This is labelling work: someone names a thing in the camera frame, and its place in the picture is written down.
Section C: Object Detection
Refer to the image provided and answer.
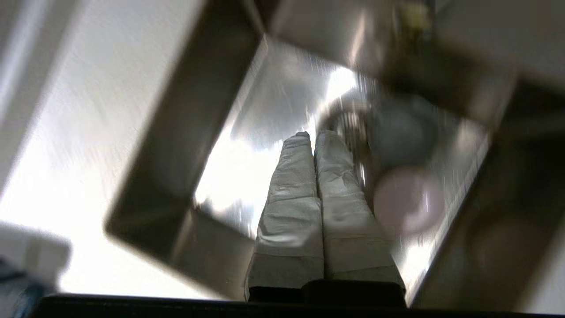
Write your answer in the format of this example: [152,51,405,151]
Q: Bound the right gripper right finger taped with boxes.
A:
[314,129,407,305]

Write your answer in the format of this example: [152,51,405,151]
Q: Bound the stainless steel sink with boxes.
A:
[104,0,565,312]

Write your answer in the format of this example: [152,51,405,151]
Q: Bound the small pink bowl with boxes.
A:
[371,166,446,237]

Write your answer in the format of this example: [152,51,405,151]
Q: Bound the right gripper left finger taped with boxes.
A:
[244,131,325,302]

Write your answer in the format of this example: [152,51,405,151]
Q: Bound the round metal drain strainer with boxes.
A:
[316,95,380,155]

